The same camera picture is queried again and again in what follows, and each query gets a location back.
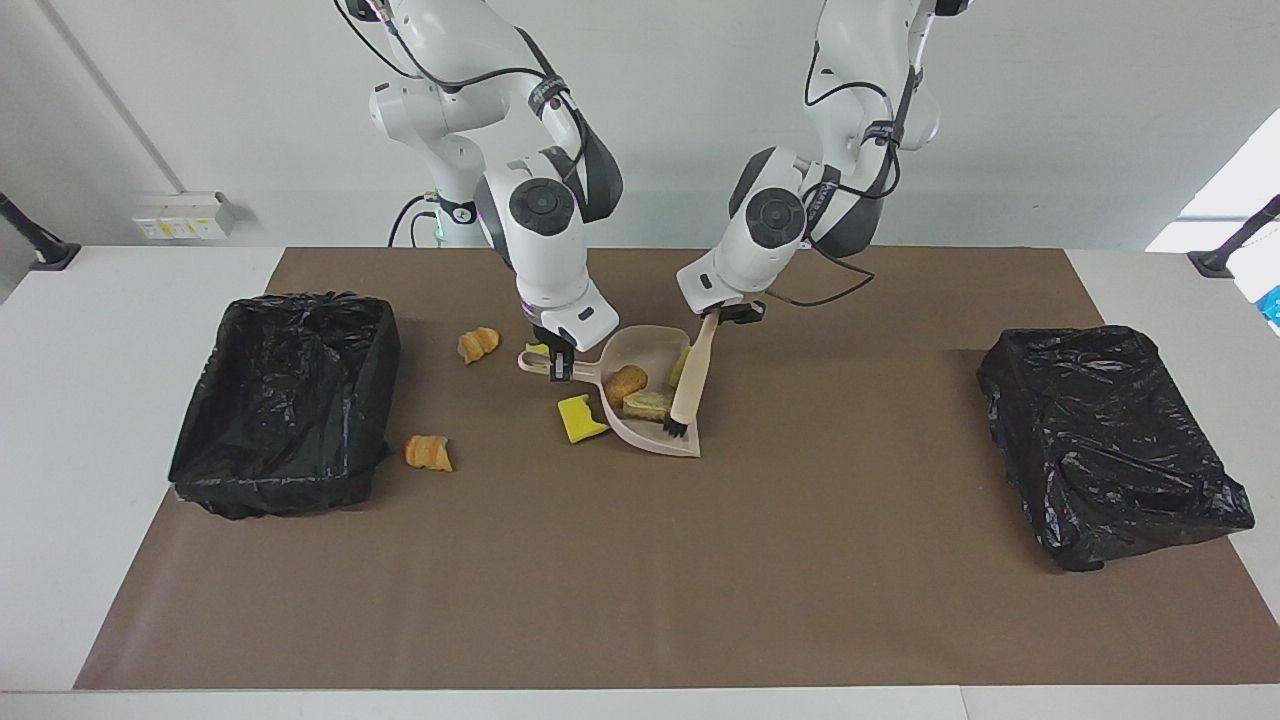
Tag white wall socket box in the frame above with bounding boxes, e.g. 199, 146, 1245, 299
131, 192, 239, 241

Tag brown table mat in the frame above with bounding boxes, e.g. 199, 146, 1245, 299
72, 247, 1280, 691

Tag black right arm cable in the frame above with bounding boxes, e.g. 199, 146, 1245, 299
338, 0, 593, 153

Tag pink plastic dustpan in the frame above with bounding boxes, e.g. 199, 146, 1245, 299
517, 325, 704, 459

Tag beige hand brush black bristles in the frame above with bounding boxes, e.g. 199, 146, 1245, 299
664, 312, 722, 441

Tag bin with black bag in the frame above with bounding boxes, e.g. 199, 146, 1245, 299
167, 291, 402, 520
976, 325, 1256, 573

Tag brown bread roll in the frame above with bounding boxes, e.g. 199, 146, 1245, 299
604, 364, 650, 409

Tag notched yellow sponge piece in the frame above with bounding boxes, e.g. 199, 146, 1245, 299
557, 394, 610, 445

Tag black clamp stand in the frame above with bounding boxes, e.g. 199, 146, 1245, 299
0, 190, 82, 272
1187, 193, 1280, 279

